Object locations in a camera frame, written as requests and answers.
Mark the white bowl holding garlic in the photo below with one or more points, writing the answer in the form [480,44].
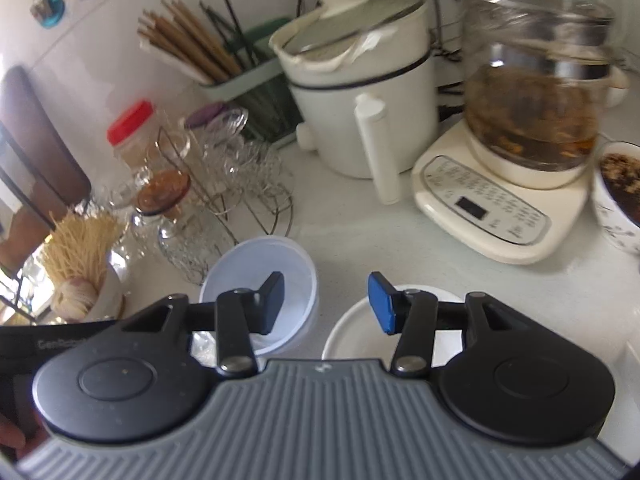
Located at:
[112,295]

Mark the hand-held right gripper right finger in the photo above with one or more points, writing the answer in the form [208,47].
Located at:
[385,305]

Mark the red lid plastic jar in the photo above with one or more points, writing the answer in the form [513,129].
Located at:
[131,122]

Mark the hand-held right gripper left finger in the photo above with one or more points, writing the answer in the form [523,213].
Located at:
[272,305]

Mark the garlic bulb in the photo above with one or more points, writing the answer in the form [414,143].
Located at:
[75,297]

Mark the patterned bowl with dried food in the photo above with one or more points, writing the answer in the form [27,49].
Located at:
[617,195]

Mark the bundle of dried noodles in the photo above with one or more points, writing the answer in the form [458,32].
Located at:
[82,245]

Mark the person's left hand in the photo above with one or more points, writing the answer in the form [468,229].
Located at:
[11,437]

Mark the glass kettle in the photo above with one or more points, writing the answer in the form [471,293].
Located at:
[535,85]

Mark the clear plastic cup back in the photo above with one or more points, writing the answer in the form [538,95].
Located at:
[235,265]

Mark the clear plastic cup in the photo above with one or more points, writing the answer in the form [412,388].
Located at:
[235,265]
[310,332]

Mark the pale green chopstick holder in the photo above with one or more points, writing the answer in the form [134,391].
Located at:
[260,95]

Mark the bunch of wooden chopsticks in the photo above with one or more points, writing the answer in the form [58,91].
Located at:
[190,42]

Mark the white electric cooking pot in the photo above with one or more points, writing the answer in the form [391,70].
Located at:
[345,110]

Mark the small white ceramic bowl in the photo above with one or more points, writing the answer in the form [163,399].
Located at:
[355,332]

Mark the clear plastic cup front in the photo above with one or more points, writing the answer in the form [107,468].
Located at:
[310,332]

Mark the cream kettle base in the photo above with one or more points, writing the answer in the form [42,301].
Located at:
[500,210]

